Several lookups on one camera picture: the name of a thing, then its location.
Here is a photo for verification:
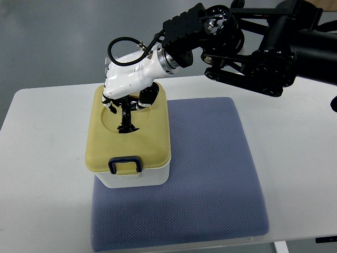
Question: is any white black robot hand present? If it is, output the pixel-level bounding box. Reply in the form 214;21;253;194
101;44;175;115

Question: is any yellow box lid black handle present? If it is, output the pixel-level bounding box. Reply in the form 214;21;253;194
85;85;171;173

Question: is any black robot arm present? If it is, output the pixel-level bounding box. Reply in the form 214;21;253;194
155;1;336;77

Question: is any white storage box base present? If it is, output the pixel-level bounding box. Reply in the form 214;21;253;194
95;162;170;188

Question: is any blue grey textured mat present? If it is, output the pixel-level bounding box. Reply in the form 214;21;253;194
91;97;269;252

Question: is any black cable loop at wrist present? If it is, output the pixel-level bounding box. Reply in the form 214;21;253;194
107;28;165;66

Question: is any black table bracket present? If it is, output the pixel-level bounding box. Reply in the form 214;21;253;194
315;236;337;244

